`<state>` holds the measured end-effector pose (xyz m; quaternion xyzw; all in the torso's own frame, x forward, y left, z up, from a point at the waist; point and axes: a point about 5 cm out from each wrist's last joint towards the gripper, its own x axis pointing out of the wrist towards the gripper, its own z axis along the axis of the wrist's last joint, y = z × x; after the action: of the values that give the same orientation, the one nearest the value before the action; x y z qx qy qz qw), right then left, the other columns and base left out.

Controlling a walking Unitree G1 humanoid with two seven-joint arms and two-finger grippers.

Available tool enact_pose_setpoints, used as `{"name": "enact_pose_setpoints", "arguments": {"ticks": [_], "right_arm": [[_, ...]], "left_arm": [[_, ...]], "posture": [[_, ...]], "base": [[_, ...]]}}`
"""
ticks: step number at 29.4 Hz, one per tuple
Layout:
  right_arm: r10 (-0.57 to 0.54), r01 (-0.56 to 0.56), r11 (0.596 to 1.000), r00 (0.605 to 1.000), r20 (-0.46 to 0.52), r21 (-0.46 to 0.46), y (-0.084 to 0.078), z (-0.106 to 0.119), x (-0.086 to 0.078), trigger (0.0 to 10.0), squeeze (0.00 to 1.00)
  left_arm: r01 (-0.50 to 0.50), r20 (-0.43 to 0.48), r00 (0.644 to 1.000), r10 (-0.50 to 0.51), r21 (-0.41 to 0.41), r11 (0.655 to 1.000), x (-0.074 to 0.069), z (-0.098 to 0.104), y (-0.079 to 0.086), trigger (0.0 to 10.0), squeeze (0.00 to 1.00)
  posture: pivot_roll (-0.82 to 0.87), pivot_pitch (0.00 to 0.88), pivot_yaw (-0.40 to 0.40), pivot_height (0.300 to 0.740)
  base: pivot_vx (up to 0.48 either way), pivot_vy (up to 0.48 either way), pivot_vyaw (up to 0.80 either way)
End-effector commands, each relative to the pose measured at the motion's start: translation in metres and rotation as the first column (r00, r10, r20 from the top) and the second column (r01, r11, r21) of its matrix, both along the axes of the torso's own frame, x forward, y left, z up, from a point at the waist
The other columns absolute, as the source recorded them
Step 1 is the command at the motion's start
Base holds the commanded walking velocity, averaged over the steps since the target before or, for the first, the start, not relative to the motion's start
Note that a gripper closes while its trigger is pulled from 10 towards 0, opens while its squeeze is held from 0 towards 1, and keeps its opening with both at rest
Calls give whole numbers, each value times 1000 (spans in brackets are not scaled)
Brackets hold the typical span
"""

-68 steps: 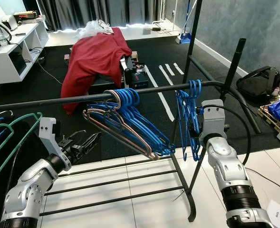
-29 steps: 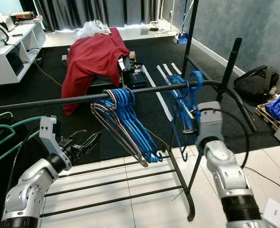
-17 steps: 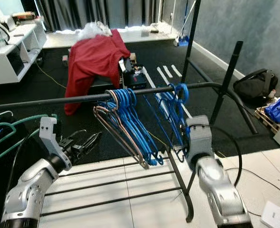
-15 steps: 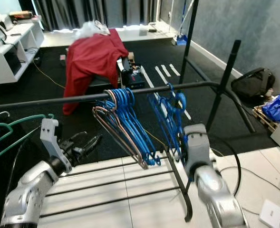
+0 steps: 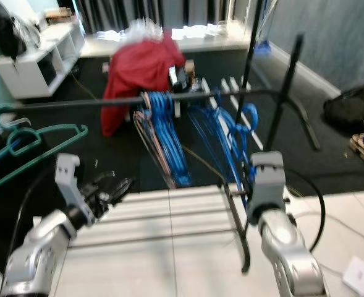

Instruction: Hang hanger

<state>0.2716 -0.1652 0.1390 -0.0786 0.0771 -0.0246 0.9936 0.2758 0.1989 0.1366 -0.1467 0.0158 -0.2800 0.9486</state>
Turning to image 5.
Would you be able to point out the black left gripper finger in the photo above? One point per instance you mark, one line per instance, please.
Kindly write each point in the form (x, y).
(121, 193)
(118, 184)

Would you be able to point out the green plastic hanger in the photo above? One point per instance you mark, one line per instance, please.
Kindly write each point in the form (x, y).
(52, 129)

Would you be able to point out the bunch of blue hangers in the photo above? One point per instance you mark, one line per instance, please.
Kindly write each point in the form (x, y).
(169, 142)

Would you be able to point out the black metal clothes rack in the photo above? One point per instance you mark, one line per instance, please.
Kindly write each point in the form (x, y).
(107, 101)

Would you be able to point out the red cloth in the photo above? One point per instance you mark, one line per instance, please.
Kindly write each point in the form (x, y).
(138, 68)

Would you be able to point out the black and white machine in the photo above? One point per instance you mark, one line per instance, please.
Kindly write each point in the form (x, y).
(185, 77)

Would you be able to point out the white shelf unit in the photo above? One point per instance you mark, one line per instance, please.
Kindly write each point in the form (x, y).
(46, 62)

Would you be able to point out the black duffel bag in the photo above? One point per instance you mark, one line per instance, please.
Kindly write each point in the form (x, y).
(351, 110)

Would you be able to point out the white plastic bag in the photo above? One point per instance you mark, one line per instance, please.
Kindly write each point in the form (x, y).
(144, 30)

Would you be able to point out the white window ledge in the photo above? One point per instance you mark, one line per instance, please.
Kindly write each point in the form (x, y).
(219, 44)

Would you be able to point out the dark window curtain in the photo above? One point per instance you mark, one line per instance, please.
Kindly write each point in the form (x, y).
(107, 12)

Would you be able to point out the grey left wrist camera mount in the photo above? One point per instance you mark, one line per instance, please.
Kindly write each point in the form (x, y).
(67, 173)

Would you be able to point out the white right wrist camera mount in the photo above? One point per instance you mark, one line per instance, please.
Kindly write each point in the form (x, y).
(267, 179)

